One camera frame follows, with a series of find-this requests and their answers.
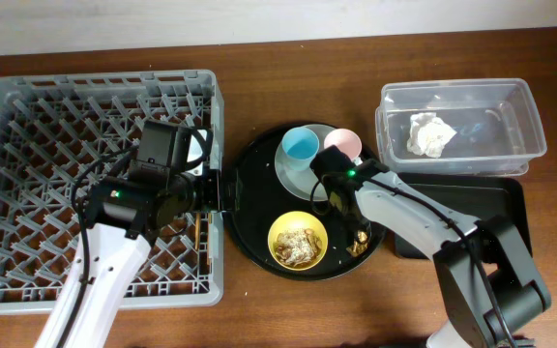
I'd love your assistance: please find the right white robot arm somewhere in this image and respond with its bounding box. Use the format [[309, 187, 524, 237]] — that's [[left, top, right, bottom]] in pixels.
[[310, 146, 551, 348]]

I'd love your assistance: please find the brown wooden chopstick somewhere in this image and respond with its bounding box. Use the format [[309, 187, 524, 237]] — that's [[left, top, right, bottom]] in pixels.
[[206, 213, 213, 270], [194, 213, 201, 241]]

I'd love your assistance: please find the clear plastic bin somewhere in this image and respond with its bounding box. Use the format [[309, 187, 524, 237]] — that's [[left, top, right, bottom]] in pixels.
[[375, 78, 547, 176]]

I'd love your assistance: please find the grey plastic dishwasher rack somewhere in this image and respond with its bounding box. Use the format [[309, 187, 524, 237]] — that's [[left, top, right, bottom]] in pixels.
[[0, 70, 224, 315]]

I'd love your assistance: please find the white paper napkin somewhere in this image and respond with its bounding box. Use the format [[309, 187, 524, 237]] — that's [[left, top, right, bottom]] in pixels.
[[406, 112, 456, 159]]

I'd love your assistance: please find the yellow bowl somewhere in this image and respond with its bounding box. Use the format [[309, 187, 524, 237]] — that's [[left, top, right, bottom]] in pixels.
[[268, 211, 329, 272]]

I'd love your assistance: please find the gold foil snack wrapper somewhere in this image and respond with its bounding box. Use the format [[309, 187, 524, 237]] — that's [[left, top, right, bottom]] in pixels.
[[346, 231, 369, 257]]

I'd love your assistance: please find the food scraps pile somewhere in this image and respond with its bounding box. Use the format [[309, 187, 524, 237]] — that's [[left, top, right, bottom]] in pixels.
[[274, 228, 322, 269]]

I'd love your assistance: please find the pink plastic cup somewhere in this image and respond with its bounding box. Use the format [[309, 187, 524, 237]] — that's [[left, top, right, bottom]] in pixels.
[[324, 129, 363, 160]]

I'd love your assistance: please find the light blue plastic cup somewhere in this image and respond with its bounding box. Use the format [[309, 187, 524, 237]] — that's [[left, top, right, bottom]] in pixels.
[[281, 127, 320, 171]]

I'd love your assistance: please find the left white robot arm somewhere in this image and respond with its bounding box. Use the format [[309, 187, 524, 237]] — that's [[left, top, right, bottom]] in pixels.
[[37, 119, 223, 347]]

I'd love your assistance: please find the round black tray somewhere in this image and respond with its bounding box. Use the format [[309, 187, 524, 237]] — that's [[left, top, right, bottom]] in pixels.
[[223, 123, 388, 281]]

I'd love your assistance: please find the black rectangular tray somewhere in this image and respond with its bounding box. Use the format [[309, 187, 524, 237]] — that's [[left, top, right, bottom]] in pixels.
[[398, 173, 533, 254]]

